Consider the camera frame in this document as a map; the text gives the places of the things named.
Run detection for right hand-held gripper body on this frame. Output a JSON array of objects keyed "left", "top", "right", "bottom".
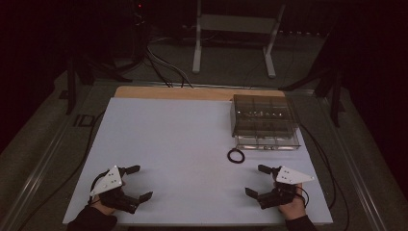
[{"left": 256, "top": 166, "right": 316, "bottom": 211}]

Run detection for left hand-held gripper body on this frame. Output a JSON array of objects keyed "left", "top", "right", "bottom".
[{"left": 89, "top": 165, "right": 141, "bottom": 215}]

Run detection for person's left hand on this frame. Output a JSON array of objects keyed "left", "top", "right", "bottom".
[{"left": 92, "top": 194, "right": 117, "bottom": 216}]

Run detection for person's right hand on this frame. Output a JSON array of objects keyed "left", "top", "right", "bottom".
[{"left": 277, "top": 183, "right": 308, "bottom": 221}]

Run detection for clear plastic compartment box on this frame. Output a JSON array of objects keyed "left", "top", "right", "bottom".
[{"left": 230, "top": 93, "right": 302, "bottom": 151}]

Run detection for white table mat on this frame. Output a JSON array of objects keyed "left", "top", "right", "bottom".
[{"left": 62, "top": 96, "right": 334, "bottom": 226}]

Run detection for black tripod stand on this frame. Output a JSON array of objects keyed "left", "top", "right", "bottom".
[
  {"left": 64, "top": 0, "right": 134, "bottom": 116},
  {"left": 278, "top": 18, "right": 347, "bottom": 129}
]

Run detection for white metal stand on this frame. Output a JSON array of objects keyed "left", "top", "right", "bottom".
[{"left": 191, "top": 0, "right": 287, "bottom": 79}]

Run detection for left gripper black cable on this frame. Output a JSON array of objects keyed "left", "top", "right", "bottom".
[{"left": 88, "top": 168, "right": 112, "bottom": 206}]

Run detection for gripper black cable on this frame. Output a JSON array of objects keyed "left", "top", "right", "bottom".
[
  {"left": 88, "top": 168, "right": 112, "bottom": 206},
  {"left": 296, "top": 186, "right": 311, "bottom": 208}
]

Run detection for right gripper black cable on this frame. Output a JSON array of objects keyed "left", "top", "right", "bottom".
[{"left": 296, "top": 186, "right": 311, "bottom": 208}]

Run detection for long black floor cable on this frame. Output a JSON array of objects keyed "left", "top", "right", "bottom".
[
  {"left": 17, "top": 110, "right": 107, "bottom": 231},
  {"left": 299, "top": 122, "right": 351, "bottom": 231}
]

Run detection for black hair tie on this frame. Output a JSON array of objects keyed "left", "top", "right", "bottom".
[{"left": 226, "top": 147, "right": 246, "bottom": 165}]

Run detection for metal floor rail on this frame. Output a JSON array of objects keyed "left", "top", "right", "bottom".
[
  {"left": 316, "top": 92, "right": 391, "bottom": 231},
  {"left": 0, "top": 115, "right": 76, "bottom": 231}
]

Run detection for white floor cables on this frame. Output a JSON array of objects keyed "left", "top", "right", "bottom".
[{"left": 145, "top": 44, "right": 194, "bottom": 89}]

